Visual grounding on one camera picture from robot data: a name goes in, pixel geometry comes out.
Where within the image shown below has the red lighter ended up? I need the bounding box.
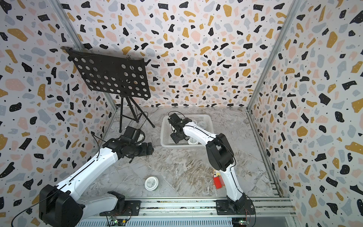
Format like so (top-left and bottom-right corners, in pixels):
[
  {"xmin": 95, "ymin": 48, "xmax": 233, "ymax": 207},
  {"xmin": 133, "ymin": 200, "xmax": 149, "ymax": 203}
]
[{"xmin": 213, "ymin": 176, "xmax": 225, "ymax": 189}]

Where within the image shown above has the black perforated music stand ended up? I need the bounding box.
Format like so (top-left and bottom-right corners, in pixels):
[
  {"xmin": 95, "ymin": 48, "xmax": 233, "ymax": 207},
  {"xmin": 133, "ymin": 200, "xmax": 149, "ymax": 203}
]
[{"xmin": 62, "ymin": 46, "xmax": 155, "ymax": 132}]

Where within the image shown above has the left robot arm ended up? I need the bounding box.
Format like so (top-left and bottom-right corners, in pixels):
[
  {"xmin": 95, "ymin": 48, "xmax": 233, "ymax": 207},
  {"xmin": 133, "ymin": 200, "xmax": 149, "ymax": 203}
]
[{"xmin": 39, "ymin": 127, "xmax": 154, "ymax": 227}]

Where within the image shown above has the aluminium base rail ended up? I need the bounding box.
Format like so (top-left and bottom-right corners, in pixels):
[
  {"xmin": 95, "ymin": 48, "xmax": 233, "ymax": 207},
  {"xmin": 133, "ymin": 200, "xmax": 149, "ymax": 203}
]
[{"xmin": 78, "ymin": 197, "xmax": 300, "ymax": 227}]

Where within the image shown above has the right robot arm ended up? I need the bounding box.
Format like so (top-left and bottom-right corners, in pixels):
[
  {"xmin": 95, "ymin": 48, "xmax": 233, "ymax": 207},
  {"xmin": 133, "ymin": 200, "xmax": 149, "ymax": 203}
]
[{"xmin": 168, "ymin": 113, "xmax": 247, "ymax": 214}]

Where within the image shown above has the white plastic basket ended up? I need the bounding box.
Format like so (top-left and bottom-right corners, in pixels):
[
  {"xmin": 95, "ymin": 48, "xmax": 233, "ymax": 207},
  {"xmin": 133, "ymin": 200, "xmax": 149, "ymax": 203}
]
[{"xmin": 160, "ymin": 114, "xmax": 214, "ymax": 148}]

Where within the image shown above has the white lid yogurt cup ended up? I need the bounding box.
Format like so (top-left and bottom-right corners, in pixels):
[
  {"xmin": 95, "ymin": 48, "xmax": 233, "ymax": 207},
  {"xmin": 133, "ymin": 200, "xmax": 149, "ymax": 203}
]
[
  {"xmin": 144, "ymin": 176, "xmax": 159, "ymax": 191},
  {"xmin": 197, "ymin": 121, "xmax": 208, "ymax": 130},
  {"xmin": 188, "ymin": 137, "xmax": 199, "ymax": 145}
]

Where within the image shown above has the playing card box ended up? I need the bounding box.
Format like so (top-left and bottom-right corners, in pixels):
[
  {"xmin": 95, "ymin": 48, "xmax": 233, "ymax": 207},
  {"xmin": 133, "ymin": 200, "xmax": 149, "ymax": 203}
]
[{"xmin": 213, "ymin": 169, "xmax": 222, "ymax": 179}]

